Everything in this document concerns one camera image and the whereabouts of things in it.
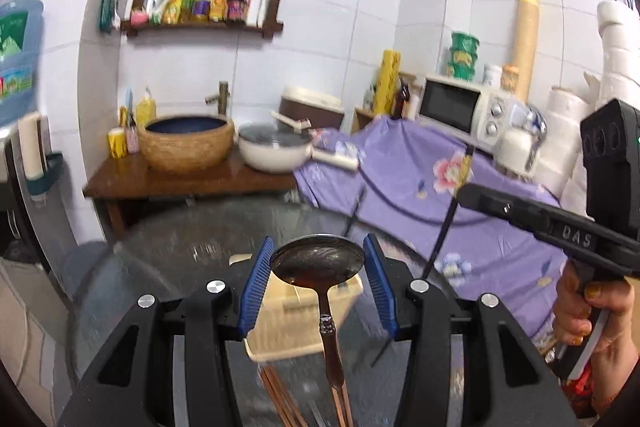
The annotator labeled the green packet on wall hook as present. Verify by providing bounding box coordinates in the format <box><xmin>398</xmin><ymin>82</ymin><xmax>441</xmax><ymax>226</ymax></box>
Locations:
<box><xmin>100</xmin><ymin>0</ymin><xmax>120</xmax><ymax>32</ymax></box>

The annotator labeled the grey water dispenser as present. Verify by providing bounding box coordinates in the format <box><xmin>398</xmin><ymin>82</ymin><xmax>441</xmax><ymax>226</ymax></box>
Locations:
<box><xmin>0</xmin><ymin>112</ymin><xmax>66</xmax><ymax>268</ymax></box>

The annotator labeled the pink patterned pump bottle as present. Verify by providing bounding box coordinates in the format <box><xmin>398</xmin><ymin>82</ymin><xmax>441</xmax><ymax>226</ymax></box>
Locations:
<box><xmin>126</xmin><ymin>114</ymin><xmax>141</xmax><ymax>155</ymax></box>

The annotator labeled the metal spoon with copper handle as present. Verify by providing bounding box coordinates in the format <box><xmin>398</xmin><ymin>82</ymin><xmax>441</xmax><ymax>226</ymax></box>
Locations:
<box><xmin>269</xmin><ymin>234</ymin><xmax>366</xmax><ymax>427</ymax></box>

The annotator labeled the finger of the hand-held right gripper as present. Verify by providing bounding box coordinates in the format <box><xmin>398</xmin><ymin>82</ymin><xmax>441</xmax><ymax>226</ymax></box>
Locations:
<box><xmin>457</xmin><ymin>183</ymin><xmax>538</xmax><ymax>235</ymax></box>

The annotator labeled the black cable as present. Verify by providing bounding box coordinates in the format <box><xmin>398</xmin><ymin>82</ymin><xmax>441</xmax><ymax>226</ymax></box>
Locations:
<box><xmin>357</xmin><ymin>162</ymin><xmax>456</xmax><ymax>225</ymax></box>

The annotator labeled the person's right hand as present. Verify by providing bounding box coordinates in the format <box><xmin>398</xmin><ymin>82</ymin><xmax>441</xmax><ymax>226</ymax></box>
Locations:
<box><xmin>552</xmin><ymin>264</ymin><xmax>640</xmax><ymax>418</ymax></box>

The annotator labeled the dark wooden vanity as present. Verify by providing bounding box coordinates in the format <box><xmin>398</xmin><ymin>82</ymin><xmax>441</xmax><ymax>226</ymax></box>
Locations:
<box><xmin>82</xmin><ymin>152</ymin><xmax>298</xmax><ymax>243</ymax></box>

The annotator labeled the purple floral cloth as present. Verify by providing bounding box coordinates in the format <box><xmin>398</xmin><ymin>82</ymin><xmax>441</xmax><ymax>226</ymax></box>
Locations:
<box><xmin>292</xmin><ymin>114</ymin><xmax>576</xmax><ymax>348</ymax></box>

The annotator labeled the woven pattern wash basin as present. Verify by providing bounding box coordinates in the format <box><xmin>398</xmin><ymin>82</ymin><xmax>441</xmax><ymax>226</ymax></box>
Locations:
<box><xmin>137</xmin><ymin>114</ymin><xmax>236</xmax><ymax>172</ymax></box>

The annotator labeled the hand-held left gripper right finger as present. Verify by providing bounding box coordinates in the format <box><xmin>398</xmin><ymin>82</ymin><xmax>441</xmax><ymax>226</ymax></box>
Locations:
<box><xmin>362</xmin><ymin>234</ymin><xmax>578</xmax><ymax>427</ymax></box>

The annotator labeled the white electric kettle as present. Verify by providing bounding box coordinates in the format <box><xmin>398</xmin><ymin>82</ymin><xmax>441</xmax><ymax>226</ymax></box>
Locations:
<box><xmin>495</xmin><ymin>107</ymin><xmax>548</xmax><ymax>180</ymax></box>

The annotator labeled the white pan with handle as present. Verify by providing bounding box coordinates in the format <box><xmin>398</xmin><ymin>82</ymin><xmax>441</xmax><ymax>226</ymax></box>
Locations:
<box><xmin>237</xmin><ymin>123</ymin><xmax>361</xmax><ymax>175</ymax></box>

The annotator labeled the yellow soap bottle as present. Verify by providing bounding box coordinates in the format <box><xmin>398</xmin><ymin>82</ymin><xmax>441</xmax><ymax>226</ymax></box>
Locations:
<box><xmin>135</xmin><ymin>87</ymin><xmax>157</xmax><ymax>128</ymax></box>

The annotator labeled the red bag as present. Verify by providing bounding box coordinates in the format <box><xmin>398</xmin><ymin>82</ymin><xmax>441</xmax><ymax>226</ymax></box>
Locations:
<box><xmin>562</xmin><ymin>367</ymin><xmax>598</xmax><ymax>420</ymax></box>

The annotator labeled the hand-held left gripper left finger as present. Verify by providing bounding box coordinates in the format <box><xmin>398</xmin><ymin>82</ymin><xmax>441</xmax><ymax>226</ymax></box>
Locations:
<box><xmin>57</xmin><ymin>237</ymin><xmax>276</xmax><ymax>427</ymax></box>

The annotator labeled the tall beige roll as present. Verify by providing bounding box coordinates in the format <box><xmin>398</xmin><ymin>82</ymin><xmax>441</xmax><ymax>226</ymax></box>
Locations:
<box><xmin>511</xmin><ymin>0</ymin><xmax>541</xmax><ymax>102</ymax></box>

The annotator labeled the dark green wall holder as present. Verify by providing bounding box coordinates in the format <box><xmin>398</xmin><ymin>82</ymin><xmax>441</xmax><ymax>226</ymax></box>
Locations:
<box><xmin>25</xmin><ymin>152</ymin><xmax>65</xmax><ymax>200</ymax></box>

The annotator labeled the cream plastic utensil basket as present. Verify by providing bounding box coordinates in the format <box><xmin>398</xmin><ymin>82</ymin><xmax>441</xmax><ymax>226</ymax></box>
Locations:
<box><xmin>229</xmin><ymin>252</ymin><xmax>364</xmax><ymax>363</ymax></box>

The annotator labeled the brown and white rice cooker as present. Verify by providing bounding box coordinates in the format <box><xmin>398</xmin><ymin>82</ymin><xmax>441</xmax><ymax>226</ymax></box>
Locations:
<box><xmin>279</xmin><ymin>87</ymin><xmax>346</xmax><ymax>130</ymax></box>

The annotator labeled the yellow green snack packet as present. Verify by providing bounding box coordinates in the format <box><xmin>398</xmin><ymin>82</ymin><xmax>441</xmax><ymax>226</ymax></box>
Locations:
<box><xmin>150</xmin><ymin>0</ymin><xmax>183</xmax><ymax>25</ymax></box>

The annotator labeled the stack of toilet paper rolls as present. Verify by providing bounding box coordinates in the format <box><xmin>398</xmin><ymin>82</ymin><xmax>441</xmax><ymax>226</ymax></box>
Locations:
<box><xmin>535</xmin><ymin>0</ymin><xmax>640</xmax><ymax>218</ymax></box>

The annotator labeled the blue water jug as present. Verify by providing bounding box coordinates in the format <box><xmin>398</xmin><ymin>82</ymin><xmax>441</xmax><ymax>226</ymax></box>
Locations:
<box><xmin>0</xmin><ymin>0</ymin><xmax>45</xmax><ymax>128</ymax></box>

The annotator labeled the bronze faucet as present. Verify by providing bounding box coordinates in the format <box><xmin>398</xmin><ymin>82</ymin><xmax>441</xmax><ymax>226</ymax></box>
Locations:
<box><xmin>205</xmin><ymin>81</ymin><xmax>233</xmax><ymax>115</ymax></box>

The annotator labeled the light wooden box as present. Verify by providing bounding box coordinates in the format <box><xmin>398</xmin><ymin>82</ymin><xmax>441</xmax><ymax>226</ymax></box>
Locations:
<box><xmin>350</xmin><ymin>107</ymin><xmax>376</xmax><ymax>135</ymax></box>

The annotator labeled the yellow patterned roll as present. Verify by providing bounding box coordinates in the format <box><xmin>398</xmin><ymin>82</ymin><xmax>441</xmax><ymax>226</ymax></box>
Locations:
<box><xmin>374</xmin><ymin>50</ymin><xmax>402</xmax><ymax>118</ymax></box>

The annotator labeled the glass pan lid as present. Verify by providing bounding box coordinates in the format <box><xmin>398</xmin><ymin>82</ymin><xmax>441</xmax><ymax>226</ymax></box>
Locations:
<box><xmin>238</xmin><ymin>123</ymin><xmax>312</xmax><ymax>148</ymax></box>

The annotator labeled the brown glass bottle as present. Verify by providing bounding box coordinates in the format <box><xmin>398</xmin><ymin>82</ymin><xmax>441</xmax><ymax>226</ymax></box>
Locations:
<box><xmin>392</xmin><ymin>77</ymin><xmax>411</xmax><ymax>120</ymax></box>

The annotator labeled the white microwave oven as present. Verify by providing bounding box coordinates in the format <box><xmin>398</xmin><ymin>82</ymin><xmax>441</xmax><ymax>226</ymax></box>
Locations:
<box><xmin>417</xmin><ymin>74</ymin><xmax>516</xmax><ymax>155</ymax></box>

